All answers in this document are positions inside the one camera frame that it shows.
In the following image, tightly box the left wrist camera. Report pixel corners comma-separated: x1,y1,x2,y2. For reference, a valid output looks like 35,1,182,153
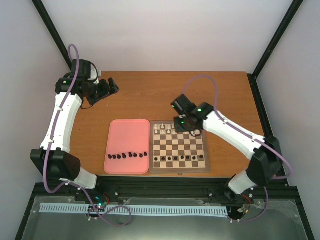
88,62,102,85

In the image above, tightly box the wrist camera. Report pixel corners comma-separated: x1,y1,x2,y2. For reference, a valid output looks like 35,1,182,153
88,62,102,85
171,94,196,116

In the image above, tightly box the light blue cable duct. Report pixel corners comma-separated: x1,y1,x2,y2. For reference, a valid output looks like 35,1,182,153
38,203,228,218

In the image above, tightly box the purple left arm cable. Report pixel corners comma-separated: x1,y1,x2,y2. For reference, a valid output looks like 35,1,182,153
42,43,133,228

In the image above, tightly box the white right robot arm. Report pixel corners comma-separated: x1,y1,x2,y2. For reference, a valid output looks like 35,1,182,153
104,94,283,198

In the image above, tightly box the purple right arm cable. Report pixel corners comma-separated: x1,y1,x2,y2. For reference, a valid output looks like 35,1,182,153
183,74,295,223

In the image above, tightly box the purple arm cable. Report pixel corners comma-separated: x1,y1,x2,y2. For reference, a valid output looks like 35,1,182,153
42,43,133,228
183,74,295,223

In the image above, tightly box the wooden chess board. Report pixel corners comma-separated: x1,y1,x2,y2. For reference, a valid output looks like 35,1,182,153
149,120,211,175

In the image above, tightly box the black aluminium frame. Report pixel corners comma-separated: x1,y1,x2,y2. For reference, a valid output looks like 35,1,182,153
14,0,316,240

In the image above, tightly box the pink plastic tray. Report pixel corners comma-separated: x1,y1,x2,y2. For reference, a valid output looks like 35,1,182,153
104,119,150,175

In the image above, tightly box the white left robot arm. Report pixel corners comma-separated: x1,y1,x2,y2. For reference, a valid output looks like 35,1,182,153
30,78,120,202

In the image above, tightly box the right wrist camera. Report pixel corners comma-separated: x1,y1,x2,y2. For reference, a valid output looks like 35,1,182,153
171,94,196,116

